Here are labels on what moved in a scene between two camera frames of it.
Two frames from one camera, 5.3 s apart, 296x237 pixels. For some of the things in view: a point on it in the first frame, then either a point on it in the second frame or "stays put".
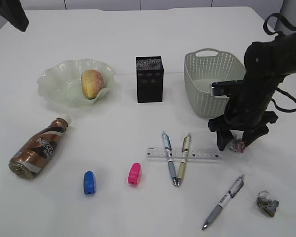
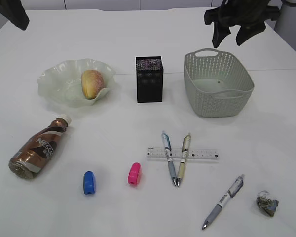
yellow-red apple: (92, 81) stays put
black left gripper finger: (12, 10) stays put
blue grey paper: (269, 205) stays put
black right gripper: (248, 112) -> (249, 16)
